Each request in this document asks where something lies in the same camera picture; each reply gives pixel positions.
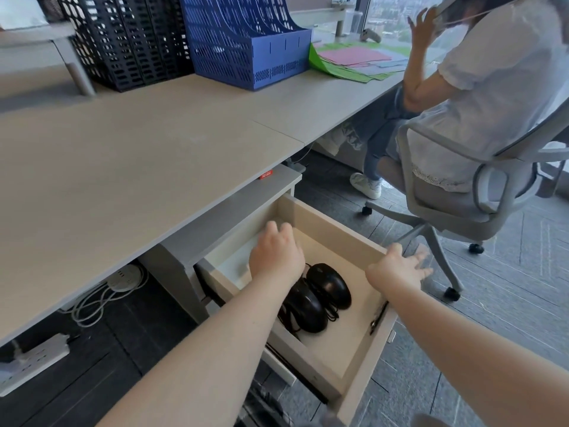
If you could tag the person's left hand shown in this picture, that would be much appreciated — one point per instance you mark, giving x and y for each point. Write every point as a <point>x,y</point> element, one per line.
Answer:
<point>275,257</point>

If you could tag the person's right hand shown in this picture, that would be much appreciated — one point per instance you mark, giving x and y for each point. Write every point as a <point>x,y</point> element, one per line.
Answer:
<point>393,273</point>

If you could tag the person's left fingers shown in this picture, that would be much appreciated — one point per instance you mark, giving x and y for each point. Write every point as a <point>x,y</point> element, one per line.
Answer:
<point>278,231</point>

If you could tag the person's right thumb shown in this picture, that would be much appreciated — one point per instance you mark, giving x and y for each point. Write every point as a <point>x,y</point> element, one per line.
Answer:
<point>394,252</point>

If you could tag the person's left forearm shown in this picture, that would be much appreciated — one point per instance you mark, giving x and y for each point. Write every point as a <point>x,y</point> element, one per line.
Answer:
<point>209,360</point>

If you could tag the person's right forearm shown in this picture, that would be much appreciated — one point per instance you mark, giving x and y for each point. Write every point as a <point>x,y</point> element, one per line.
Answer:
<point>471,364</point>

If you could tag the grey drawer cabinet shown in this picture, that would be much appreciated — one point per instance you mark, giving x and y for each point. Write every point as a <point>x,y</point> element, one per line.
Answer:
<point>231,208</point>

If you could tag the red sticker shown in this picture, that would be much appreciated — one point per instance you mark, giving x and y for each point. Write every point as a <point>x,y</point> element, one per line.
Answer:
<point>266,174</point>

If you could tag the grey office chair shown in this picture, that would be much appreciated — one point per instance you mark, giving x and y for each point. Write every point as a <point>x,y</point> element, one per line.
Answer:
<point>444,208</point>

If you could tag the black pen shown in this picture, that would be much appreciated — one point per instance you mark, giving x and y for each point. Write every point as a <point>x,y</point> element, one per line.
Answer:
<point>379,317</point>

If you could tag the black computer mouse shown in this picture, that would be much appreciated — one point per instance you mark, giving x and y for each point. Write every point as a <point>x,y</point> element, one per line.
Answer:
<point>306,311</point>
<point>331,286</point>

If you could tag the beige open drawer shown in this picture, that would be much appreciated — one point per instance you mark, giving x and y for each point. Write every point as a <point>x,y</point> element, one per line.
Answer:
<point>338,351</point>

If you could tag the round white power hub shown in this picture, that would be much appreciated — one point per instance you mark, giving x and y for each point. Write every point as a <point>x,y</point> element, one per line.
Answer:
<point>126,277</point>

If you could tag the green paper sheet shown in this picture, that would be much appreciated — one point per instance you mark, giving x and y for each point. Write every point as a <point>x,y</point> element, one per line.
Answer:
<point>322,65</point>

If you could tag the blue plastic file rack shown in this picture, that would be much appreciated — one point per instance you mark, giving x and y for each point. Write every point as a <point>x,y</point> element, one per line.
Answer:
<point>262,53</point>

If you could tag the grey-blue paper sheet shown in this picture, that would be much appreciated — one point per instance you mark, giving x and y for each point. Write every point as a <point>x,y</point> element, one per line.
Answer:
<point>386,66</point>

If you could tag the pink paper sheet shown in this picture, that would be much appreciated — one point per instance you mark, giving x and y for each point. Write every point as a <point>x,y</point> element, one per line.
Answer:
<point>353,56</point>

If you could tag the grey handheld controller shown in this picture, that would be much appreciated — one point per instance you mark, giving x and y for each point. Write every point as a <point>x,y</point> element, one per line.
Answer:
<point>371,35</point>

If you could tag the grey monitor riser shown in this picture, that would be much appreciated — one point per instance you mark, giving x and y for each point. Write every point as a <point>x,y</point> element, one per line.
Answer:
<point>331,15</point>
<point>71,57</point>

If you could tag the black plastic file rack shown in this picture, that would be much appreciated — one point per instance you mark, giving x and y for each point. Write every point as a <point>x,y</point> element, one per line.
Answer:
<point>129,39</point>

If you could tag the white power strip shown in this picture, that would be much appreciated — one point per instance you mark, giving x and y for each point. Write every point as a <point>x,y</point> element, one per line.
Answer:
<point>35,362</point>

